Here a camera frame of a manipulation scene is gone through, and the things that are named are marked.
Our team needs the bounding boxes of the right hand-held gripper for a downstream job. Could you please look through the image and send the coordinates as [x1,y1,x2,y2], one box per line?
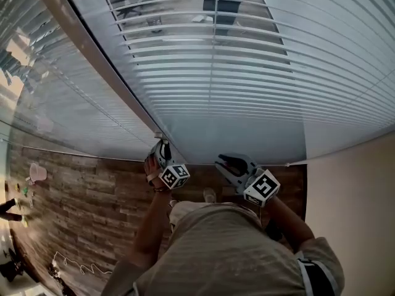
[215,154,281,208]

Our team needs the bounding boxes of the person's left hand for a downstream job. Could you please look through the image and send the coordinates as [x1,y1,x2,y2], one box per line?
[144,156,161,187]

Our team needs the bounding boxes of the white window blind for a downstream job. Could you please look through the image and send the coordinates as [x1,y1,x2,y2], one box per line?
[58,0,395,166]
[29,0,188,165]
[0,0,161,163]

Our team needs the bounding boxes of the grey swivel chair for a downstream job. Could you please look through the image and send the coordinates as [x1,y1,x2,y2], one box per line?
[117,0,146,17]

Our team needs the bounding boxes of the black arm strap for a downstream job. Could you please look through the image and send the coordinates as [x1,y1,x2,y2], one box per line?
[296,257,340,296]

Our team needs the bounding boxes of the person's t-shirt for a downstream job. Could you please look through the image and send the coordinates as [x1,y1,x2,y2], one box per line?
[101,202,345,296]

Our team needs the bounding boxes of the person's light shorts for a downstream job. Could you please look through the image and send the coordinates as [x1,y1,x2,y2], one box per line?
[168,200,210,228]

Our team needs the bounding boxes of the pink bucket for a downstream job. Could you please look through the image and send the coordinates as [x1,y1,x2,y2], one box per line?
[28,162,48,186]

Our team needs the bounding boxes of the person's right shoe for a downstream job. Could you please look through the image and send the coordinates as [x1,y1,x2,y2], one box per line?
[203,187,217,204]

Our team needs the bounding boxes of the person's left forearm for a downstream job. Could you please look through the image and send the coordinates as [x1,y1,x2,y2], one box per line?
[132,186,173,260]

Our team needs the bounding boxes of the person's right forearm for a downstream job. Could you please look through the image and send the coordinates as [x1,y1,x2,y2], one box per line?
[264,195,315,252]

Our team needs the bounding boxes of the white floor cable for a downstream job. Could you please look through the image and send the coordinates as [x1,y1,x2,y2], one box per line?
[52,251,112,276]

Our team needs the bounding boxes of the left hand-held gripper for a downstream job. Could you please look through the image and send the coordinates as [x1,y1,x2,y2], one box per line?
[150,139,191,190]

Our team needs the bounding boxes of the black office chair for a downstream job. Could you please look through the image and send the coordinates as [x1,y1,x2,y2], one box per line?
[0,248,24,283]

